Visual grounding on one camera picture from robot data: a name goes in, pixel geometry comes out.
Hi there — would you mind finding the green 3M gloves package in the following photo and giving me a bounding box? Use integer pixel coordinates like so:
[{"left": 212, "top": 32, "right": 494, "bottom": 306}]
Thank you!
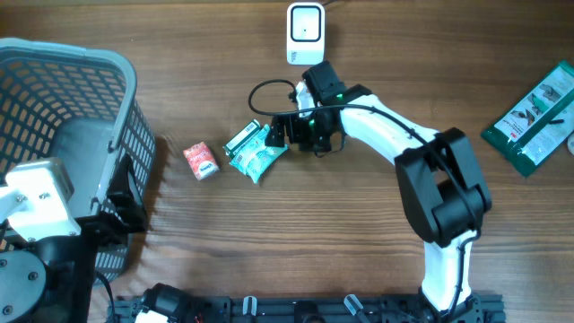
[{"left": 481, "top": 60, "right": 573, "bottom": 177}]

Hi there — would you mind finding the grey plastic mesh basket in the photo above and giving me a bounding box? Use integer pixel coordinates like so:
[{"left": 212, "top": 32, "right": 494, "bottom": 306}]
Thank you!
[{"left": 1, "top": 38, "right": 156, "bottom": 280}]

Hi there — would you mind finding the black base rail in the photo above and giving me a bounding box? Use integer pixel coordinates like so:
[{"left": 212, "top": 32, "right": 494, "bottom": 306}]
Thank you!
[{"left": 114, "top": 295, "right": 507, "bottom": 323}]

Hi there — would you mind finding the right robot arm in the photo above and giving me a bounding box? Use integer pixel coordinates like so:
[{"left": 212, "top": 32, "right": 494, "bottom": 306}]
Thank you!
[{"left": 265, "top": 61, "right": 494, "bottom": 322}]

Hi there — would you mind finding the white barcode scanner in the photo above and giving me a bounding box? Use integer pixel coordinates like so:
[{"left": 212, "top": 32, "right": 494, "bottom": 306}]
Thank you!
[{"left": 286, "top": 2, "right": 326, "bottom": 65}]

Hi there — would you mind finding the orange Kleenex tissue pack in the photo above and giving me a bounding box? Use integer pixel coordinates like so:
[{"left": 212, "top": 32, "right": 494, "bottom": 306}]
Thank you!
[{"left": 183, "top": 142, "right": 220, "bottom": 180}]

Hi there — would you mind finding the green Axe Brand box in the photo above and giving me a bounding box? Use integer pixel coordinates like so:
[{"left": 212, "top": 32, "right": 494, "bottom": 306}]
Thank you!
[{"left": 223, "top": 119, "right": 261, "bottom": 159}]

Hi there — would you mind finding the light green wipes pack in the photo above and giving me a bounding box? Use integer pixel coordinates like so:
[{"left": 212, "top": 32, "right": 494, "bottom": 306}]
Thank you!
[{"left": 230, "top": 125, "right": 288, "bottom": 184}]

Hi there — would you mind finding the green lidded jar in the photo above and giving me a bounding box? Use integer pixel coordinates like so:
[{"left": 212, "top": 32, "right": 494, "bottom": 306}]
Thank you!
[{"left": 567, "top": 133, "right": 574, "bottom": 155}]

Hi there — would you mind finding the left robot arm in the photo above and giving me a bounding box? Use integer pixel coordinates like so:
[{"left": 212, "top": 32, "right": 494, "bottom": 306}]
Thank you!
[{"left": 1, "top": 158, "right": 108, "bottom": 322}]

